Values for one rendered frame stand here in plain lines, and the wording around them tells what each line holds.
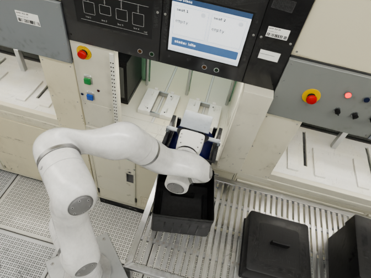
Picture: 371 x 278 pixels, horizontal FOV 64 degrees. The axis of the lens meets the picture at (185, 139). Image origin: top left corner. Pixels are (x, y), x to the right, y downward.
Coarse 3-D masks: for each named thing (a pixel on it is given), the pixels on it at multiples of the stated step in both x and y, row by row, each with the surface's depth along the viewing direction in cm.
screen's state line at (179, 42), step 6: (174, 42) 114; (180, 42) 113; (186, 42) 112; (192, 42) 112; (192, 48) 113; (198, 48) 113; (204, 48) 112; (210, 48) 112; (216, 48) 111; (216, 54) 113; (222, 54) 112; (228, 54) 112; (234, 54) 111
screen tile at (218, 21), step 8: (216, 16) 102; (224, 16) 102; (216, 24) 104; (224, 24) 104; (232, 24) 103; (240, 32) 104; (208, 40) 110; (216, 40) 109; (224, 40) 108; (232, 40) 107; (240, 40) 107
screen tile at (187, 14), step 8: (176, 8) 104; (184, 8) 103; (176, 16) 106; (184, 16) 105; (192, 16) 104; (208, 16) 103; (176, 24) 108; (200, 24) 106; (176, 32) 110; (184, 32) 109; (192, 32) 109; (200, 32) 108
